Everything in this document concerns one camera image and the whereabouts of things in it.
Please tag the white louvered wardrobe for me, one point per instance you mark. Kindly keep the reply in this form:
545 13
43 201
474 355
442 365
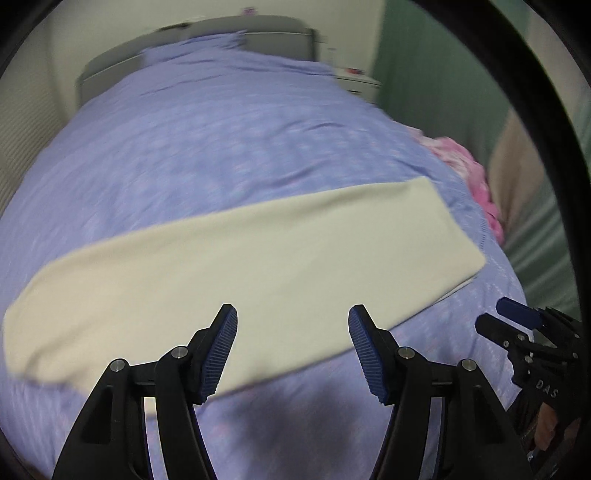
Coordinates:
27 138

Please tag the purple striped pillow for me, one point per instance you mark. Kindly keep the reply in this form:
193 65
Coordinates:
194 46

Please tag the grey upholstered bed headboard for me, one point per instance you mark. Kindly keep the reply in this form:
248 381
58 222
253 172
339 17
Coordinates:
258 27

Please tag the white nightstand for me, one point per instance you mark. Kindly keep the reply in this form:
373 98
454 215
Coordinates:
358 81

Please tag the beige curtain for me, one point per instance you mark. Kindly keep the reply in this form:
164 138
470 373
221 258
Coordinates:
512 170

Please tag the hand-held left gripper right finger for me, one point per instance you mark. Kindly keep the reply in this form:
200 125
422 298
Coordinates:
367 350

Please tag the person's right hand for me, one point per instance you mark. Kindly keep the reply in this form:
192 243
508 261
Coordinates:
548 424

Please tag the pink cloth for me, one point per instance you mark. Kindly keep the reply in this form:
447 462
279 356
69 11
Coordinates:
466 170

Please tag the cream pants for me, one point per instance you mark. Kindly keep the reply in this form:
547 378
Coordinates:
240 267

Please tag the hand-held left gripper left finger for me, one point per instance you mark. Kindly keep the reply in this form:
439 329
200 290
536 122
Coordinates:
220 341

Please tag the green curtain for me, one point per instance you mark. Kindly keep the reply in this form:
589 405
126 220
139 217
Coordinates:
438 69

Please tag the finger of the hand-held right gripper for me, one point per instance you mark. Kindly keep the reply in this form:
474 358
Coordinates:
498 330
519 313

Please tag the purple floral striped duvet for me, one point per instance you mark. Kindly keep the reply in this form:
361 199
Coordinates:
221 147

